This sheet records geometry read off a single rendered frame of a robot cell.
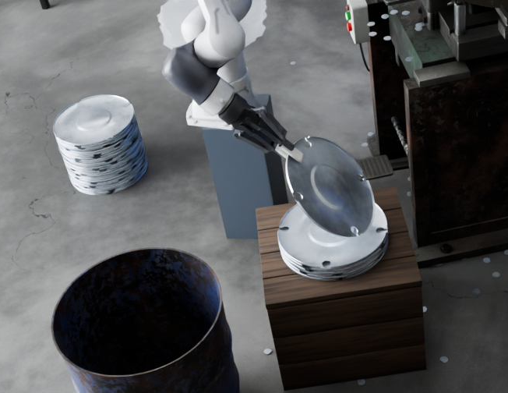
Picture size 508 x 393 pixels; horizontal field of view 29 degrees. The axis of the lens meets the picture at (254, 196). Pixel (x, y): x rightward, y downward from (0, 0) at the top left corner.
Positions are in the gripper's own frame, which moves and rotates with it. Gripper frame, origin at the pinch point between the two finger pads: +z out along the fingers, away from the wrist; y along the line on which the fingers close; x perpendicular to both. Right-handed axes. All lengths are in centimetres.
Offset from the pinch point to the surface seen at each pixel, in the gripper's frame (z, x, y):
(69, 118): -41, 62, -104
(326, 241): 22.8, -6.9, -10.9
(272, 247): 15.6, -5.8, -25.7
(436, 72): 22.9, 37.4, 21.8
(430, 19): 17, 57, 21
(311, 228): 19.4, -2.3, -14.6
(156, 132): -11, 84, -106
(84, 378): -12, -62, -39
